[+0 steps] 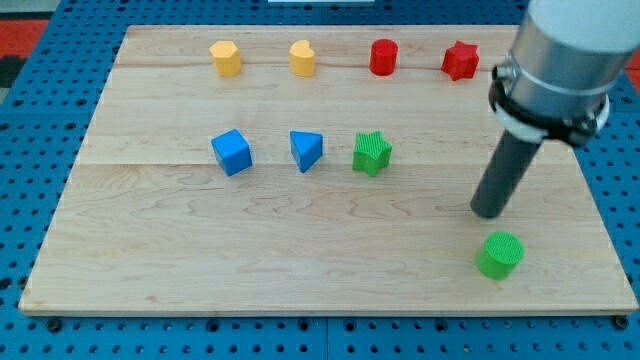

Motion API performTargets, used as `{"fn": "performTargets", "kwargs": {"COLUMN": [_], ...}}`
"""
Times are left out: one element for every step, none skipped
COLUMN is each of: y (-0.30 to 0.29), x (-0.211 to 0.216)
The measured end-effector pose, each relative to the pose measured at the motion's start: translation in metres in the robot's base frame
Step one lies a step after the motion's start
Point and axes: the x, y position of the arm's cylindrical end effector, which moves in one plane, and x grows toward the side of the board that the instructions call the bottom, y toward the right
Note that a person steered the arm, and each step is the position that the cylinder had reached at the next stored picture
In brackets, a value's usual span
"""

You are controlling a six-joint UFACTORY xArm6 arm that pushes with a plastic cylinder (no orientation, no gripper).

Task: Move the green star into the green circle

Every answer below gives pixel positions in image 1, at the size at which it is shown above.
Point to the green star block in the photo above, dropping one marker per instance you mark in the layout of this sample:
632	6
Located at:
371	153

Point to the red star block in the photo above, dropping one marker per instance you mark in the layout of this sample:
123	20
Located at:
461	61

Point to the blue triangular prism block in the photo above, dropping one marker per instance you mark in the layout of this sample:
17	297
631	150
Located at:
306	148

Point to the light wooden board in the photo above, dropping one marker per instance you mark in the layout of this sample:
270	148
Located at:
150	225

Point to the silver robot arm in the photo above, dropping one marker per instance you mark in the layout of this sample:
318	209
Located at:
553	85

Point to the blue cube block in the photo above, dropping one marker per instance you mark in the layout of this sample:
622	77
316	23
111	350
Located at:
232	152

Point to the yellow hexagon block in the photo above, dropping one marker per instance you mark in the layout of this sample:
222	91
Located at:
226	58

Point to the yellow heart block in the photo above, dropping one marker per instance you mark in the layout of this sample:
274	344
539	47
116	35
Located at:
302	58

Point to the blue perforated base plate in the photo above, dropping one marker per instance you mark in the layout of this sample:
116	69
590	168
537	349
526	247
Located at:
55	59

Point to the red cylinder block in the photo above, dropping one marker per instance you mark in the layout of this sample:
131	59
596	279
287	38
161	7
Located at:
383	57

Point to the green cylinder block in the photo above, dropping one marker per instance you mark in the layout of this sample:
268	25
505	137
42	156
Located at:
500	254

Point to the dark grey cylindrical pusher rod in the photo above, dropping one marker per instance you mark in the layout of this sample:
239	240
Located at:
509	162

